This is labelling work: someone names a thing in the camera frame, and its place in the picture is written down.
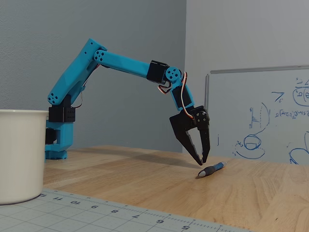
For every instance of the white ceramic mug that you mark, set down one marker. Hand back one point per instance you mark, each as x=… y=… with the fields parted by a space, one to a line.
x=21 y=157

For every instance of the blue and black pen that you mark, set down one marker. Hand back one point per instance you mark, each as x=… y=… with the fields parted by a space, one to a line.
x=212 y=169

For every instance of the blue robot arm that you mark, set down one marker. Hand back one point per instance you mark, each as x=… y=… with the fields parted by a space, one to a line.
x=120 y=62

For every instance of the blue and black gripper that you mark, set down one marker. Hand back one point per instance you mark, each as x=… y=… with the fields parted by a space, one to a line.
x=181 y=123

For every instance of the whiteboard with blue drawings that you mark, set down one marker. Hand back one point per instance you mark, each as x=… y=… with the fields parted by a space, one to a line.
x=231 y=96

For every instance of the grey gridded cutting mat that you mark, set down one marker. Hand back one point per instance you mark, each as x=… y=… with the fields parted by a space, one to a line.
x=72 y=217

